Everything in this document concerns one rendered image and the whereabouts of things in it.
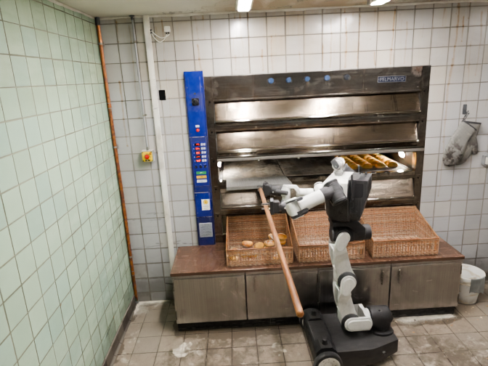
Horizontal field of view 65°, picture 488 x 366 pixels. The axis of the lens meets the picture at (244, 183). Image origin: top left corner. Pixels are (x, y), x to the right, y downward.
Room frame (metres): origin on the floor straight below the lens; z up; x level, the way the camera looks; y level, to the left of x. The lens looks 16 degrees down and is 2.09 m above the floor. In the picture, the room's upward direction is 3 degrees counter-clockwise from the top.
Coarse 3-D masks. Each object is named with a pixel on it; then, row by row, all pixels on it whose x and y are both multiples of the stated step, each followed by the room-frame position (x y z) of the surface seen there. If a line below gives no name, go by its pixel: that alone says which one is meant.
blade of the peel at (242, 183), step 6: (228, 180) 3.38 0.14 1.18; (234, 180) 3.37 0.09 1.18; (240, 180) 3.36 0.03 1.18; (246, 180) 3.35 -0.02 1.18; (252, 180) 3.34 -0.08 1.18; (258, 180) 3.33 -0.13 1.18; (264, 180) 3.32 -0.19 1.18; (270, 180) 3.31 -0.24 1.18; (276, 180) 3.30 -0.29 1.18; (282, 180) 3.29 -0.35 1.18; (288, 180) 3.25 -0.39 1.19; (228, 186) 3.19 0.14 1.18; (234, 186) 3.18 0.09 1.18; (240, 186) 3.17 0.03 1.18; (246, 186) 3.08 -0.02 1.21; (252, 186) 3.08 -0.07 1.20
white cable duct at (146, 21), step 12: (144, 24) 3.34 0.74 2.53; (156, 96) 3.34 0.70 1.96; (156, 108) 3.34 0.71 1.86; (156, 120) 3.34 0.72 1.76; (156, 132) 3.34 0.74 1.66; (168, 204) 3.35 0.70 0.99; (168, 216) 3.34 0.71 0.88; (168, 228) 3.34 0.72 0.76; (168, 240) 3.34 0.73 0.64; (168, 252) 3.34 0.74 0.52
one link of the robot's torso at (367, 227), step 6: (330, 222) 2.53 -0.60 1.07; (336, 222) 2.48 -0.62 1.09; (342, 222) 2.47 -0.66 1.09; (348, 222) 2.47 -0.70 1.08; (354, 222) 2.47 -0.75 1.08; (330, 228) 2.53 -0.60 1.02; (354, 228) 2.47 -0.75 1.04; (360, 228) 2.48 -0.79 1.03; (366, 228) 2.50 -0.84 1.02; (330, 234) 2.53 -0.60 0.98; (354, 234) 2.48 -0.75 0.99; (360, 234) 2.48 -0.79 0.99; (366, 234) 2.49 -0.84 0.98
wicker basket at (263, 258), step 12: (228, 216) 3.34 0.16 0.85; (240, 216) 3.34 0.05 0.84; (252, 216) 3.33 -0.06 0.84; (264, 216) 3.33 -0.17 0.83; (276, 216) 3.33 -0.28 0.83; (228, 228) 3.31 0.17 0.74; (240, 228) 3.31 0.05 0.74; (252, 228) 3.31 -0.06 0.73; (276, 228) 3.30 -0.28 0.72; (288, 228) 3.12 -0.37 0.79; (228, 240) 3.18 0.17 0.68; (240, 240) 3.28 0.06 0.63; (252, 240) 3.28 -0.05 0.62; (264, 240) 3.27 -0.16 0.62; (288, 240) 3.09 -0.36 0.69; (228, 252) 2.88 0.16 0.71; (240, 252) 2.88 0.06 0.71; (252, 252) 2.88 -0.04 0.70; (264, 252) 2.88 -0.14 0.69; (276, 252) 2.88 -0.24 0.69; (288, 252) 2.88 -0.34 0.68; (228, 264) 2.88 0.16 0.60; (240, 264) 2.88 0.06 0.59; (252, 264) 2.88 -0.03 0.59; (264, 264) 2.87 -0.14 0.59
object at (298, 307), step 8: (264, 200) 2.66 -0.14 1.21; (264, 208) 2.51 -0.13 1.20; (272, 224) 2.19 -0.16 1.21; (272, 232) 2.08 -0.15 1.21; (280, 248) 1.85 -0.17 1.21; (280, 256) 1.76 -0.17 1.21; (288, 272) 1.59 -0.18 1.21; (288, 280) 1.53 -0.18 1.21; (288, 288) 1.48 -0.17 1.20; (296, 296) 1.39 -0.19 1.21; (296, 304) 1.34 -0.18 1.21; (296, 312) 1.30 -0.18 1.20
